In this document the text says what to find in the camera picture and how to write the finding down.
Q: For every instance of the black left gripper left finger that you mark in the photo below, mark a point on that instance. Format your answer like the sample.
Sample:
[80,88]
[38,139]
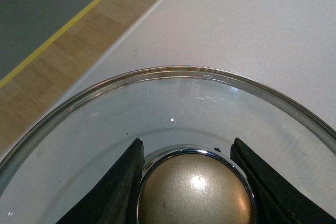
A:
[113,198]

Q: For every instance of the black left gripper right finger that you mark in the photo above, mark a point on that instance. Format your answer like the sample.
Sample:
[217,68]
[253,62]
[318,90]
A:
[277,200]

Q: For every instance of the glass pot lid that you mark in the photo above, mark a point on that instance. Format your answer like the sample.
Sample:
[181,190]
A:
[187,119]

